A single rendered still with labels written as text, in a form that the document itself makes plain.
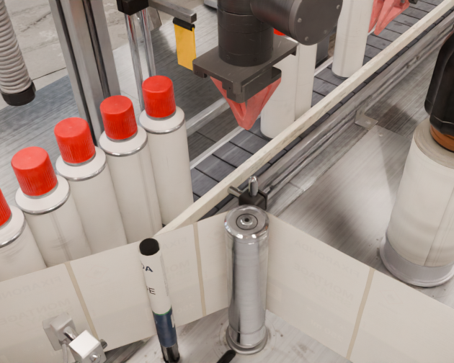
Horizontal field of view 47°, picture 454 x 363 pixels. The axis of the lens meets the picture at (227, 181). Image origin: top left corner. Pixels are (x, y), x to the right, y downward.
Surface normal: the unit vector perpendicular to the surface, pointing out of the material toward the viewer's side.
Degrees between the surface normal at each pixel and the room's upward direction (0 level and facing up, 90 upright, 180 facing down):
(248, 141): 0
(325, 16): 90
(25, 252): 90
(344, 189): 0
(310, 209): 0
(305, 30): 90
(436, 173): 90
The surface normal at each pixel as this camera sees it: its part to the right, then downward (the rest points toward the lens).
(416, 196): -0.85, 0.40
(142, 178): 0.71, 0.47
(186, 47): -0.66, 0.54
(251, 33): 0.19, 0.68
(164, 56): -0.03, -0.72
